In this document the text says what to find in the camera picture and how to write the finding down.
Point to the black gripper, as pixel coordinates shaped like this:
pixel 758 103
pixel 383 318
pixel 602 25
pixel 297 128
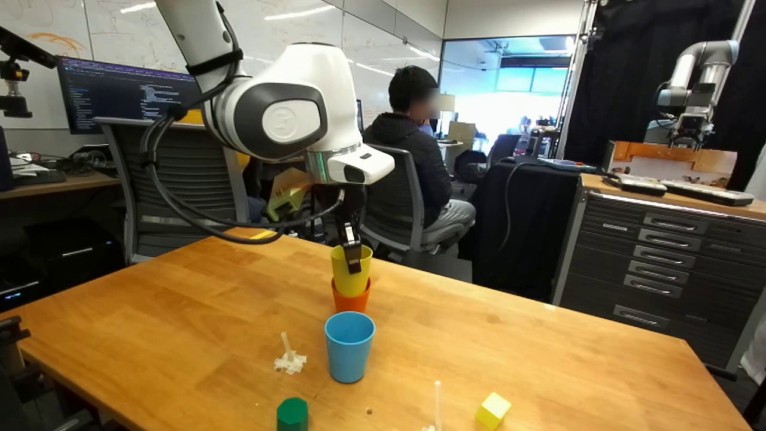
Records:
pixel 337 204

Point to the yellow plastic cup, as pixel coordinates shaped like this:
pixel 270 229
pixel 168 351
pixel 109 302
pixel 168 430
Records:
pixel 349 279

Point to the blue plastic cup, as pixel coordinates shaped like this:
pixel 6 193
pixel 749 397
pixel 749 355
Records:
pixel 347 355

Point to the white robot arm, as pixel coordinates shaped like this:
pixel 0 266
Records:
pixel 288 103

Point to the silver background robot arm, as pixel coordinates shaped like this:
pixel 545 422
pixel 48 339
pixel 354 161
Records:
pixel 694 72

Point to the grey mesh office chair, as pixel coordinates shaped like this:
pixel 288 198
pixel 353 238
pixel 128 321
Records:
pixel 396 217

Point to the yellow tape strip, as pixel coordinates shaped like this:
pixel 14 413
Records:
pixel 262 235

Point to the person in black jacket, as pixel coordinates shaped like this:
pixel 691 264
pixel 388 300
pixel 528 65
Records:
pixel 414 152

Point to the small white plastic piece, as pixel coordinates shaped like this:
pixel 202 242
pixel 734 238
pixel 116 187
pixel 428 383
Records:
pixel 291 364

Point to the black draped table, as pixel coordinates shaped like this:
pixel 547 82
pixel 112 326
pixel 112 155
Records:
pixel 528 223

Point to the clear plastic stick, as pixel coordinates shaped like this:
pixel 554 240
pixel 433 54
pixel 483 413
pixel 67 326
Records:
pixel 437 403

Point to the green cylinder block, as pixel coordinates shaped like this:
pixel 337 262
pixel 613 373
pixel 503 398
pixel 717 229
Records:
pixel 292 414

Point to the grey high-back office chair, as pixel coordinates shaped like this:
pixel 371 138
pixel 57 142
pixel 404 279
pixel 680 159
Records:
pixel 182 183

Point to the yellow cube block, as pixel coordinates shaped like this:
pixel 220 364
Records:
pixel 494 413

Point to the large computer monitor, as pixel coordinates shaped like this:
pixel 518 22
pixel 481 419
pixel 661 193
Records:
pixel 110 96

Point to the black computer case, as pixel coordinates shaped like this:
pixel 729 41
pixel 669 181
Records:
pixel 63 254

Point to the black keyboard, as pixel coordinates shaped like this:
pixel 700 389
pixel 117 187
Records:
pixel 637 185
pixel 710 193

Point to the wooden office desk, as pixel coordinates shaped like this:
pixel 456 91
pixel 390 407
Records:
pixel 55 185

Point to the grey drawer cabinet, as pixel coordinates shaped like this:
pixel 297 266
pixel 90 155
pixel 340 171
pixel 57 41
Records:
pixel 661 271

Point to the orange cardboard box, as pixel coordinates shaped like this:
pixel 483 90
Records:
pixel 670 163

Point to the yellowish wrist camera box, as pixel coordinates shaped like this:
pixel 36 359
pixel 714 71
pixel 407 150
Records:
pixel 288 194

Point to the black camera on mount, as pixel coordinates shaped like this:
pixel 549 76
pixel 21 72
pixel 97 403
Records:
pixel 14 72

